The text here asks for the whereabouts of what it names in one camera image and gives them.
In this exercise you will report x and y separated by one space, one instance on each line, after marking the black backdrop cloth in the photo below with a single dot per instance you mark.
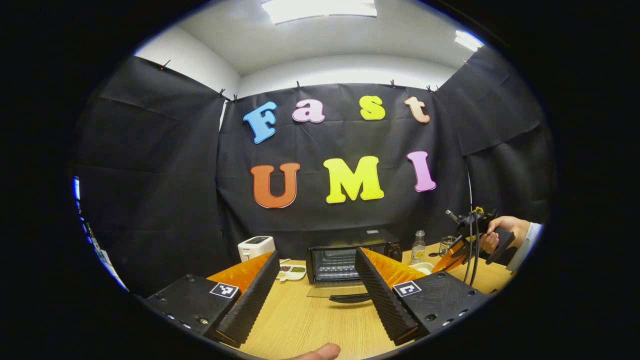
150 175

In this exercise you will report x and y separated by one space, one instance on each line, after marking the large ceiling light panel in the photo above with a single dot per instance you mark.
320 10

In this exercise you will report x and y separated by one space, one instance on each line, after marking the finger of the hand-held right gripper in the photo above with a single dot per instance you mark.
450 257

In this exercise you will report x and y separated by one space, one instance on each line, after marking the black electric oven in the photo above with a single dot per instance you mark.
350 239

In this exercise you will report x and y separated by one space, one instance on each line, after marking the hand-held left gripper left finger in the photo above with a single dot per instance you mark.
250 305

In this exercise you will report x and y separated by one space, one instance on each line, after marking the clear bottle yellow label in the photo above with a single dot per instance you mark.
418 252

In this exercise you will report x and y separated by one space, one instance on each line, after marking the white divided snack dish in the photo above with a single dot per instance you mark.
292 272

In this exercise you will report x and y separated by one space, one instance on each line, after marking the small ceiling light panel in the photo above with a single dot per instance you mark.
469 40

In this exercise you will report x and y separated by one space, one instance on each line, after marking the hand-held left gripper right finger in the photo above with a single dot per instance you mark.
385 300

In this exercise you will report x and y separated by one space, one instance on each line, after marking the white square plate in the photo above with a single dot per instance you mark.
422 268

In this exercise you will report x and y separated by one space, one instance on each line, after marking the white toaster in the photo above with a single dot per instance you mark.
255 249

